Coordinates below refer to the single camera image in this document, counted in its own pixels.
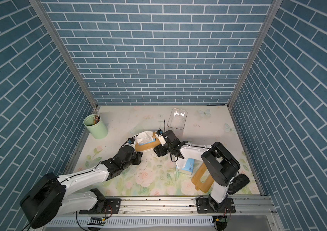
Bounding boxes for white tissue box base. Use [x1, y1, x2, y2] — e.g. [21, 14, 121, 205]
[135, 131, 154, 145]

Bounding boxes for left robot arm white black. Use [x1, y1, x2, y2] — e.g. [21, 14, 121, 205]
[20, 145, 143, 229]

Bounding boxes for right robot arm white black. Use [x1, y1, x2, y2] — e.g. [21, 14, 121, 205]
[154, 130, 250, 213]

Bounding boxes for clear plastic tissue box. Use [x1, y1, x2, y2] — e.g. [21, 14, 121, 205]
[167, 108, 188, 130]

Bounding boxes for dark bamboo lid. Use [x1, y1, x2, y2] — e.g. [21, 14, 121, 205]
[191, 163, 214, 193]

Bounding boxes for green pen cup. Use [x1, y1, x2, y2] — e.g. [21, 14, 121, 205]
[83, 114, 108, 139]

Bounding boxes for pens in cup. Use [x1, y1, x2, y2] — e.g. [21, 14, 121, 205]
[93, 115, 101, 125]

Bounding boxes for green circuit board right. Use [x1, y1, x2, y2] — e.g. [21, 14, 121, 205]
[215, 217, 229, 223]

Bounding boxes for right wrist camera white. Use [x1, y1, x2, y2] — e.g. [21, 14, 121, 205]
[156, 130, 166, 146]

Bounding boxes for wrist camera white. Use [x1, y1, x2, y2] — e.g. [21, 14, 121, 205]
[156, 130, 166, 146]
[127, 137, 135, 145]

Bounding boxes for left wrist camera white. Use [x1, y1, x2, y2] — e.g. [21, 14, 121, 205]
[127, 137, 135, 145]

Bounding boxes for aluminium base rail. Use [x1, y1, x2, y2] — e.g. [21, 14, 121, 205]
[36, 195, 277, 217]

